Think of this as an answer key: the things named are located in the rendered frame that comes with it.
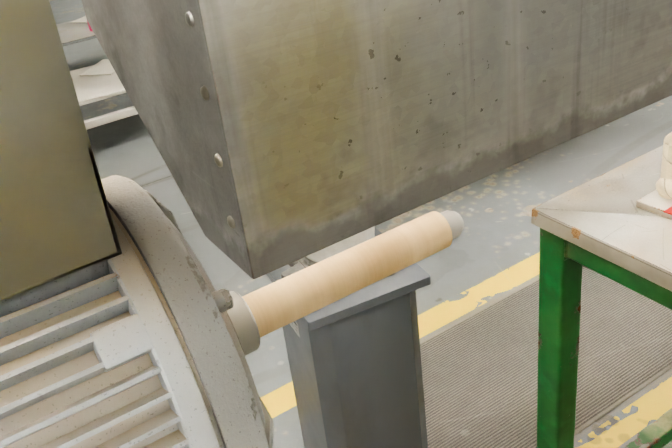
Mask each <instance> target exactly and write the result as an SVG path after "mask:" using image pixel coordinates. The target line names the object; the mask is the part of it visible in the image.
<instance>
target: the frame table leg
mask: <svg viewBox="0 0 672 448"><path fill-rule="evenodd" d="M582 267H583V265H581V264H579V263H577V262H575V261H573V260H571V259H569V258H565V257H564V239H562V238H560V237H558V236H556V235H554V234H552V233H550V232H548V231H546V230H544V229H542V228H540V256H539V325H538V395H537V448H574V434H575V419H576V397H577V376H578V354H579V332H580V310H581V289H582Z"/></svg>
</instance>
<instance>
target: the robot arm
mask: <svg viewBox="0 0 672 448"><path fill-rule="evenodd" d="M374 237H375V226H374V227H372V228H369V229H367V230H365V231H363V232H360V233H358V234H356V235H354V236H351V237H349V238H347V239H344V240H342V241H340V242H338V243H335V244H333V245H331V246H329V247H326V248H324V249H322V250H320V251H317V252H315V253H313V254H310V255H308V256H306V257H304V258H301V259H299V260H297V261H295V262H292V263H290V264H288V265H289V266H291V268H289V269H287V270H286V271H284V272H282V274H281V277H282V278H285V277H287V276H289V275H291V274H294V273H296V272H298V271H300V270H303V269H305V268H307V267H309V266H311V265H314V264H316V263H318V262H320V261H323V260H325V259H327V258H329V257H332V256H334V255H336V254H338V253H340V252H343V251H345V250H347V249H349V248H352V247H354V246H356V245H358V244H360V243H363V242H365V241H367V240H369V239H372V238H374Z"/></svg>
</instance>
